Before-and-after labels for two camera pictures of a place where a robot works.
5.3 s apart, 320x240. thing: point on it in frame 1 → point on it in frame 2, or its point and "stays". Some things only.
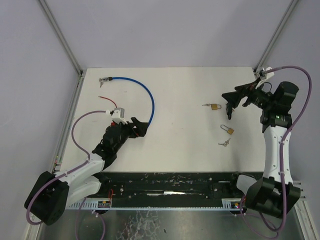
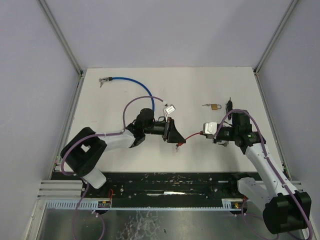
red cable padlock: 112,123 → 180,144
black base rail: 173,185 stays
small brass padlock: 215,106 stays
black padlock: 229,109 stays
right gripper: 243,95 → 215,135
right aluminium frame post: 273,38 stays
